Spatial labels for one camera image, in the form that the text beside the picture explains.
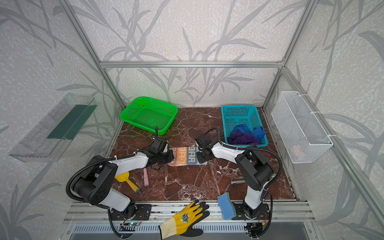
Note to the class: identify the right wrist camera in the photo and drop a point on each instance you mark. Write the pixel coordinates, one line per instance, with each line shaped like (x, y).
(201, 147)

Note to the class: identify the yellow toy shovel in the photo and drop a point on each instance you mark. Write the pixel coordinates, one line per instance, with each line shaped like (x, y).
(125, 177)

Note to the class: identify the blue towel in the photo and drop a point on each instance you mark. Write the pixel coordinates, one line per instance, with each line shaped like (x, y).
(259, 132)

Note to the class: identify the teal plastic basket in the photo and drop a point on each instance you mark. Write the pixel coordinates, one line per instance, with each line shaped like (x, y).
(234, 115)

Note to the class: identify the purple towel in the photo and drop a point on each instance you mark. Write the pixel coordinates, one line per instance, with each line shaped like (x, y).
(243, 139)

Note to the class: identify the yellow black work glove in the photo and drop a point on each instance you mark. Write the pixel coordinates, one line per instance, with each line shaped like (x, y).
(182, 223)

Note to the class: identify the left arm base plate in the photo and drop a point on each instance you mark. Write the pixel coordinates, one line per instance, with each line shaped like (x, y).
(141, 212)

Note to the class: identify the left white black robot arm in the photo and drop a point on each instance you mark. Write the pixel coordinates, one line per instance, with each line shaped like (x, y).
(93, 183)

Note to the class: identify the green circuit board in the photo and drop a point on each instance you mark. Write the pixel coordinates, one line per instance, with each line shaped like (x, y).
(129, 227)

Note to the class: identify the white wire basket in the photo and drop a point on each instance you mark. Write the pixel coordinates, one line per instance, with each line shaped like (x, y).
(303, 136)

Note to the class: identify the green plastic basket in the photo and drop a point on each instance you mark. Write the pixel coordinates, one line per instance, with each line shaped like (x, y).
(149, 114)

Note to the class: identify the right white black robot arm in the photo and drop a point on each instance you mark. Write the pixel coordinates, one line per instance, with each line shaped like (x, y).
(259, 167)

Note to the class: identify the rabbit print towel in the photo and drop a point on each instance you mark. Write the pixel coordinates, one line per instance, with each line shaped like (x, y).
(186, 156)

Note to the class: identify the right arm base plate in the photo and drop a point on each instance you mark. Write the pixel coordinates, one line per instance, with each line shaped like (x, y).
(244, 212)

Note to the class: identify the clear wall shelf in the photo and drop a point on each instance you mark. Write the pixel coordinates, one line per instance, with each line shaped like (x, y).
(49, 139)

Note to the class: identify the blue sponge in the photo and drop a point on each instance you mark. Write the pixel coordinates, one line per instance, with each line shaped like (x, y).
(227, 207)

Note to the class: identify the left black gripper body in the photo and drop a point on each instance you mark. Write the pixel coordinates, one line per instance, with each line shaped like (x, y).
(165, 153)

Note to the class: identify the purple pink toy rake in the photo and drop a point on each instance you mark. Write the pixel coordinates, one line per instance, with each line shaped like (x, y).
(146, 177)

